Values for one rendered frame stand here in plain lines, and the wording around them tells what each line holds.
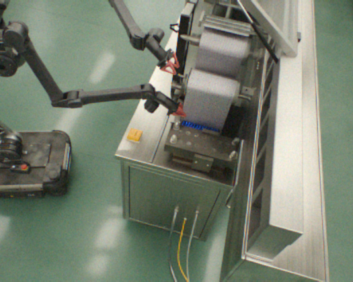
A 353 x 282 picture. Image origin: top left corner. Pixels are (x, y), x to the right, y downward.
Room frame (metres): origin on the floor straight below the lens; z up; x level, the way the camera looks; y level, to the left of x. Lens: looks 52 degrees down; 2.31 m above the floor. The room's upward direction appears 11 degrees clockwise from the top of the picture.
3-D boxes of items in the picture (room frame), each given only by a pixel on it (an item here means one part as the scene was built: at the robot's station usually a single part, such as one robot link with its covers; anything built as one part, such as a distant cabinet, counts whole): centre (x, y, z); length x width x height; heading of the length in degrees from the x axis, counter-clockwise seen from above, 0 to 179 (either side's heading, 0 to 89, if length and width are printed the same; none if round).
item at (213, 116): (1.18, -0.11, 1.11); 0.23 x 0.01 x 0.18; 85
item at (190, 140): (1.06, -0.14, 1.00); 0.40 x 0.16 x 0.06; 85
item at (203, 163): (0.97, -0.14, 0.96); 0.10 x 0.03 x 0.11; 85
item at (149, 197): (2.19, -0.13, 0.43); 2.52 x 0.64 x 0.86; 175
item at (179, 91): (1.29, 0.04, 1.05); 0.06 x 0.05 x 0.31; 85
